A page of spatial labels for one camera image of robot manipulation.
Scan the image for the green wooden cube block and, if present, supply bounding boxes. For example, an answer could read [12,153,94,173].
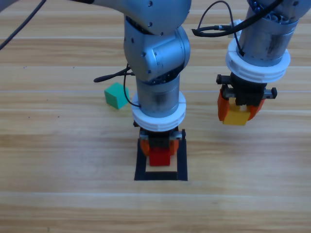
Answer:
[104,82,130,110]

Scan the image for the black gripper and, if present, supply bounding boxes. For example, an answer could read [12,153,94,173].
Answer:
[216,72,278,122]
[138,128,188,157]

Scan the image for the yellow wooden cube block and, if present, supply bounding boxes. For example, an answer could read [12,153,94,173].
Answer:
[223,103,251,126]

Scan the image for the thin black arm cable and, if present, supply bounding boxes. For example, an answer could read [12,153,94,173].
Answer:
[198,0,246,57]

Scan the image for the black loose cable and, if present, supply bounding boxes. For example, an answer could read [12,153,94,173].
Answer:
[0,0,47,50]

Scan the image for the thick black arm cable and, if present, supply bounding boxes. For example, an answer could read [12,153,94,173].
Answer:
[191,0,285,37]

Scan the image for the black tape square outline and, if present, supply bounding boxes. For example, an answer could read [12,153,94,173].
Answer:
[134,138,189,182]

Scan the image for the red wooden cube block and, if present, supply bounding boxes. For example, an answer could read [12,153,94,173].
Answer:
[148,147,171,167]

